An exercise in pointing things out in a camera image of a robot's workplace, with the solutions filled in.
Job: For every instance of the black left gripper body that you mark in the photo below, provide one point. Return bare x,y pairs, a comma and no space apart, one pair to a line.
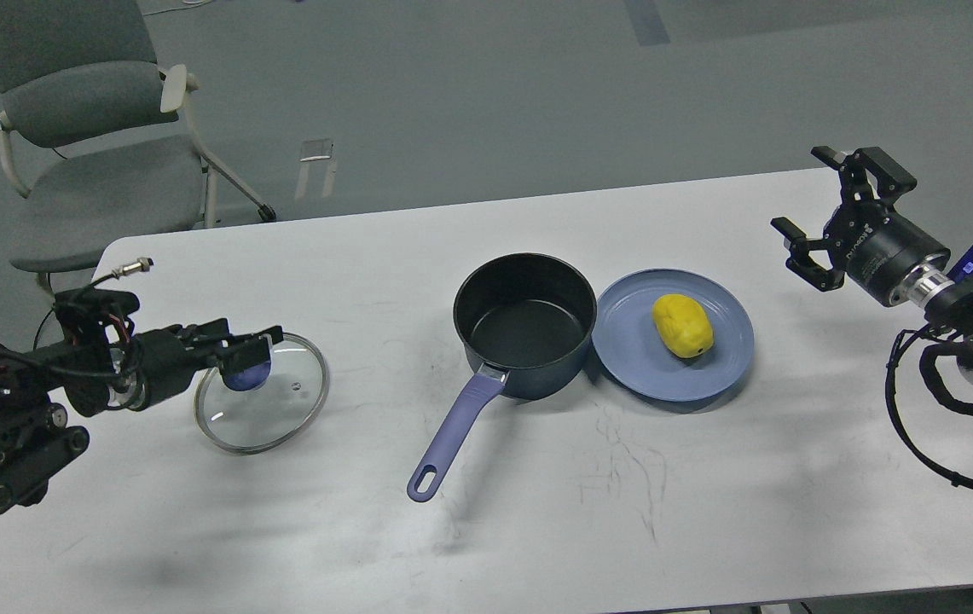
168,359

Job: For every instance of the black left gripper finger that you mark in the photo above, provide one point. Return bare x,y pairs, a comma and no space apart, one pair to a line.
246,361
273,335

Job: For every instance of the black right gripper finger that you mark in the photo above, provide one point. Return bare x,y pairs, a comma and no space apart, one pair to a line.
800,261
868,177

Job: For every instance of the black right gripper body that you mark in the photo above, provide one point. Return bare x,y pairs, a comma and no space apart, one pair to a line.
878,248

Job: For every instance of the glass lid with purple knob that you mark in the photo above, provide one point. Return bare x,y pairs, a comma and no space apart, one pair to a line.
270,404

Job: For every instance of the yellow potato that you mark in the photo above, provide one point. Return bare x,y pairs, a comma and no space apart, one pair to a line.
683,325

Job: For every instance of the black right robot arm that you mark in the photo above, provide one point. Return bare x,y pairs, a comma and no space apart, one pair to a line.
945,364

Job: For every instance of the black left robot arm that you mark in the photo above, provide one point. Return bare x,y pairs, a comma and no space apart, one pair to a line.
103,364

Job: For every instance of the blue plate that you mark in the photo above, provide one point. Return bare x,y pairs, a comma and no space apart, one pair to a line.
632,352

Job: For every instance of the grey office chair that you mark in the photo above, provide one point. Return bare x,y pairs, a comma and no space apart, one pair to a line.
72,71

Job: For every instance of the dark blue saucepan purple handle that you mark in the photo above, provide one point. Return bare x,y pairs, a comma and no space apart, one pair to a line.
526,323

